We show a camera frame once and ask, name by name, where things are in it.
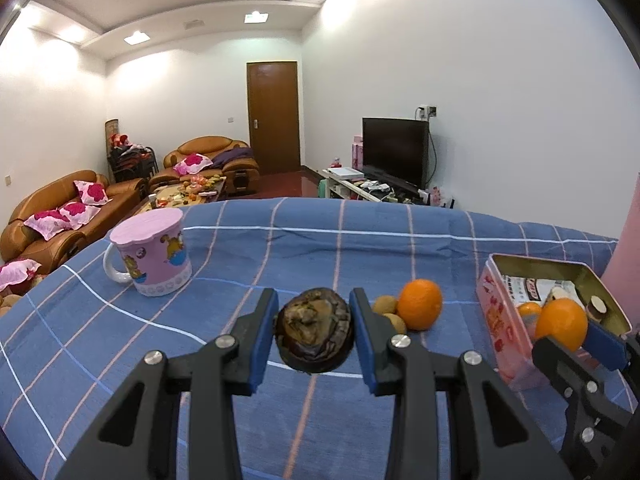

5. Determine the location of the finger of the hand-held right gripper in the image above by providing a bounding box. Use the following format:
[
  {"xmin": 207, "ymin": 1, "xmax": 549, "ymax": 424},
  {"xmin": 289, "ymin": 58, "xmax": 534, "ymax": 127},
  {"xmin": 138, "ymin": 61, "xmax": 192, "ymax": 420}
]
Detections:
[
  {"xmin": 586, "ymin": 320, "xmax": 640, "ymax": 401},
  {"xmin": 531, "ymin": 336, "xmax": 636, "ymax": 426}
]

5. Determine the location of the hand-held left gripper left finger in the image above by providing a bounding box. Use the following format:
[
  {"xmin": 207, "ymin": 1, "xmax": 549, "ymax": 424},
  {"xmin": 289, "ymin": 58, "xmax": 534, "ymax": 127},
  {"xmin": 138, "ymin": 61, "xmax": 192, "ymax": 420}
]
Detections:
[{"xmin": 52, "ymin": 287, "xmax": 280, "ymax": 480}]

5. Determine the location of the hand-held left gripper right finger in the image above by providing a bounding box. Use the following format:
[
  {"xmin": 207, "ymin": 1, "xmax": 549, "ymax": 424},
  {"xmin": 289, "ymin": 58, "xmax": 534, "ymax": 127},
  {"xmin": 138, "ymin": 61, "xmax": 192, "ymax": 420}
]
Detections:
[{"xmin": 349, "ymin": 287, "xmax": 576, "ymax": 480}]

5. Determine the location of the medium orange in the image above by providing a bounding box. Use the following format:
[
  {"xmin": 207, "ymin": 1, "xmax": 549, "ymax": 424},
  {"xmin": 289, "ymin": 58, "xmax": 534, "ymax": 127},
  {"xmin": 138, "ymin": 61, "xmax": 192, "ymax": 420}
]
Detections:
[{"xmin": 535, "ymin": 298, "xmax": 589, "ymax": 352}]

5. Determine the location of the dark brown tan-patched fruit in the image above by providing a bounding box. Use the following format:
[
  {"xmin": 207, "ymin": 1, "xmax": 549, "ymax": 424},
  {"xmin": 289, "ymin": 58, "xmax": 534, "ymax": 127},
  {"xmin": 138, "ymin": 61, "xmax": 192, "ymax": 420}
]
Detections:
[{"xmin": 274, "ymin": 287, "xmax": 356, "ymax": 374}]

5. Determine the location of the small orange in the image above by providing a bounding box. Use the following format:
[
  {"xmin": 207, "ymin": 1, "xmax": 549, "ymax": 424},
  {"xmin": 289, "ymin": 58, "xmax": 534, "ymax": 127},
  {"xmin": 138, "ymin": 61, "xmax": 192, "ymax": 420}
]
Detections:
[{"xmin": 517, "ymin": 301, "xmax": 543, "ymax": 331}]

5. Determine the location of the large orange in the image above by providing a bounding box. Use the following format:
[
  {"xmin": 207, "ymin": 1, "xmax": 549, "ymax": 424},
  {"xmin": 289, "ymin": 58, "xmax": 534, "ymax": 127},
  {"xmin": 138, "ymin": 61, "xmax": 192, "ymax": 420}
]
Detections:
[{"xmin": 397, "ymin": 279, "xmax": 444, "ymax": 331}]

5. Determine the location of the pink tin box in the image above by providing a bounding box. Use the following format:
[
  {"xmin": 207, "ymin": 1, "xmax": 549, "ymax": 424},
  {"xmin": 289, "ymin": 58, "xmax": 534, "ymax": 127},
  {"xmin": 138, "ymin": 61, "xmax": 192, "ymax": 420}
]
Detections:
[{"xmin": 475, "ymin": 254, "xmax": 633, "ymax": 392}]

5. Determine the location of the blue checked blanket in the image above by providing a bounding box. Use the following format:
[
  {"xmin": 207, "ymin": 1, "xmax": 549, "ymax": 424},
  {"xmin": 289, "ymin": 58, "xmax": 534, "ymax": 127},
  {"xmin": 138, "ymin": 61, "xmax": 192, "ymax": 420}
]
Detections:
[{"xmin": 0, "ymin": 197, "xmax": 640, "ymax": 480}]

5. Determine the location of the tall pink container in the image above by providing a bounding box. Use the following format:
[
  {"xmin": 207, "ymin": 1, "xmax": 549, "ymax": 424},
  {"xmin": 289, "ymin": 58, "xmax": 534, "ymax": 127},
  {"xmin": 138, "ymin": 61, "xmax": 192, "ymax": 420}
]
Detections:
[{"xmin": 600, "ymin": 170, "xmax": 640, "ymax": 301}]

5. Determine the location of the pink cartoon mug with lid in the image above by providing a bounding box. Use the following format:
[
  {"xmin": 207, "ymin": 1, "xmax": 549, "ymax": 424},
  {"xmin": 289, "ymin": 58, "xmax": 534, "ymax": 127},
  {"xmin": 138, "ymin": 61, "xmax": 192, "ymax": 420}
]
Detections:
[{"xmin": 103, "ymin": 208, "xmax": 193, "ymax": 297}]

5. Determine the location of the white television stand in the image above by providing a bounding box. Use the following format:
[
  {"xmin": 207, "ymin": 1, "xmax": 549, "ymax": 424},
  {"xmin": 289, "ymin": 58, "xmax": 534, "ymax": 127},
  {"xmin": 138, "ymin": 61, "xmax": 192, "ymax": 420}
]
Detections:
[{"xmin": 320, "ymin": 169, "xmax": 431, "ymax": 206}]

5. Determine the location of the cluttered coffee table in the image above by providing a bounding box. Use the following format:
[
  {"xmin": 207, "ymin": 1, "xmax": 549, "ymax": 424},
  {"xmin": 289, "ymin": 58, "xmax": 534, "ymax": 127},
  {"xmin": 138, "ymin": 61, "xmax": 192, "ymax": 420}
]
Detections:
[{"xmin": 135, "ymin": 177, "xmax": 227, "ymax": 216}]

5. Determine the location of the brown leather armchair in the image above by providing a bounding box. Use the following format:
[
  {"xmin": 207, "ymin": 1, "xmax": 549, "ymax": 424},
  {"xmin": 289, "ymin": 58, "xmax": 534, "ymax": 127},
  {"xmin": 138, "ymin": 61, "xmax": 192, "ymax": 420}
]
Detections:
[{"xmin": 148, "ymin": 136, "xmax": 261, "ymax": 196}]

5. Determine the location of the purple throw blanket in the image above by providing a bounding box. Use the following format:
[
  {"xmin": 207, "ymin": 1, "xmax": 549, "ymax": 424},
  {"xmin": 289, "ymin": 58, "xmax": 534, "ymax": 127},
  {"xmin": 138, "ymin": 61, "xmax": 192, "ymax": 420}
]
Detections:
[{"xmin": 212, "ymin": 146, "xmax": 255, "ymax": 168}]

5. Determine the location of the pink floral pillow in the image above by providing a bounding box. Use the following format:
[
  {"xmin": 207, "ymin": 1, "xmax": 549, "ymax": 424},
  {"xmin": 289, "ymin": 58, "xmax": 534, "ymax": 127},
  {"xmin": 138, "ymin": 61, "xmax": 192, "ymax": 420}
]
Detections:
[
  {"xmin": 57, "ymin": 201, "xmax": 101, "ymax": 231},
  {"xmin": 0, "ymin": 259, "xmax": 42, "ymax": 291},
  {"xmin": 173, "ymin": 154, "xmax": 213, "ymax": 176},
  {"xmin": 73, "ymin": 180, "xmax": 112, "ymax": 206},
  {"xmin": 23, "ymin": 210, "xmax": 71, "ymax": 241}
]

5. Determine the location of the black flat television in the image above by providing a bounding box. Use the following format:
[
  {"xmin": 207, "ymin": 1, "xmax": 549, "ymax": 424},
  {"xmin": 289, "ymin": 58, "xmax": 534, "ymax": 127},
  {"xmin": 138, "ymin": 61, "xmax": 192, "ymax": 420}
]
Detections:
[{"xmin": 362, "ymin": 117, "xmax": 431, "ymax": 190}]

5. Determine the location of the black rack with clothes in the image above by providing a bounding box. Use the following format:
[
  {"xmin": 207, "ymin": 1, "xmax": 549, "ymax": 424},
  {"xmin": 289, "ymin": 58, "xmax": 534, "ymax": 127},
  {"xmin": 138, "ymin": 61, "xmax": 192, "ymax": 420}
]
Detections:
[{"xmin": 107, "ymin": 142, "xmax": 160, "ymax": 183}]

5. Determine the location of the brown wooden door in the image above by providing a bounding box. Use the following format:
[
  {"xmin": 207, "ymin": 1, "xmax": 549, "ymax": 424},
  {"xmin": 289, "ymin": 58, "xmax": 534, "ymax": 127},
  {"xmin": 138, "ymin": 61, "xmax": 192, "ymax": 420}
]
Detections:
[{"xmin": 246, "ymin": 61, "xmax": 302, "ymax": 175}]

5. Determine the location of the brown leather sofa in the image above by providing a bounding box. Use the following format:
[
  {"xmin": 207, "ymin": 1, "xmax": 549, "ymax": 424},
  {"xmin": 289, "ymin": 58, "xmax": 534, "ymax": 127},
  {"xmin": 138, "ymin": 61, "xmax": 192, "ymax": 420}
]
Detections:
[{"xmin": 0, "ymin": 170, "xmax": 148, "ymax": 276}]

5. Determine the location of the black power cable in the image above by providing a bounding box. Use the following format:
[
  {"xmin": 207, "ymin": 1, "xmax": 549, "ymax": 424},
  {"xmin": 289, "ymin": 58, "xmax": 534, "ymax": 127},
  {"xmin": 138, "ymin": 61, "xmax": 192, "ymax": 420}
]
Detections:
[{"xmin": 426, "ymin": 116, "xmax": 440, "ymax": 191}]

